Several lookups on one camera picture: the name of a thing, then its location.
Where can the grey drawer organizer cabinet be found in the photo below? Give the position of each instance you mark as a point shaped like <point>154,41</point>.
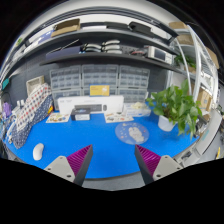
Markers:
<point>131,82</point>

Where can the printed card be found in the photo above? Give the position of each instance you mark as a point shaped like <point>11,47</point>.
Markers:
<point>58,118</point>
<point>117,117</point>

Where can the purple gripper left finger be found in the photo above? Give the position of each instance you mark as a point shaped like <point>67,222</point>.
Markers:
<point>73,167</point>

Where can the white computer mouse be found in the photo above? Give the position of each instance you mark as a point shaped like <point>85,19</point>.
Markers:
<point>37,151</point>

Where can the white electronic instrument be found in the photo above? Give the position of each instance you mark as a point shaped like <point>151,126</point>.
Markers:
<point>158,54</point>

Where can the white metal rack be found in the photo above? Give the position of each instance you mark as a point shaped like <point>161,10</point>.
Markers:
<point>195,63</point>

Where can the blue desk mat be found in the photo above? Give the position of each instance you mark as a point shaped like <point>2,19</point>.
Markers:
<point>111,157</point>

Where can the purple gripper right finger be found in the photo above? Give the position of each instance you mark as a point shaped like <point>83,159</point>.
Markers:
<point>154,167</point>

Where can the patterned fabric bag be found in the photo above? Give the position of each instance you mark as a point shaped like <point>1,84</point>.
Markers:
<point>36,108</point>

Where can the cardboard box on shelf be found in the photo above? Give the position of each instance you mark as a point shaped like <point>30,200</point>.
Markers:
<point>65,27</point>

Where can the white keyboard box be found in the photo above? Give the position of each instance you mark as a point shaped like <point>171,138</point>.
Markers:
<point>96,105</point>

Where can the right printed card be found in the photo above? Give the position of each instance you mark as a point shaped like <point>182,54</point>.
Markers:
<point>117,117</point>

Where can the small black white box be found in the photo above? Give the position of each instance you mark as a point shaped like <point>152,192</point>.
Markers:
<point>80,114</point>

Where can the left printed card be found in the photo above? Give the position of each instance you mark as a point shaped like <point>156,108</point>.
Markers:
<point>58,118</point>

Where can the yellow label box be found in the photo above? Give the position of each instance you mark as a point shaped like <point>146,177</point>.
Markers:
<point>99,90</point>

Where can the green potted plant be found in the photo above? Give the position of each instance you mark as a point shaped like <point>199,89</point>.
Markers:
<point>176,107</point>

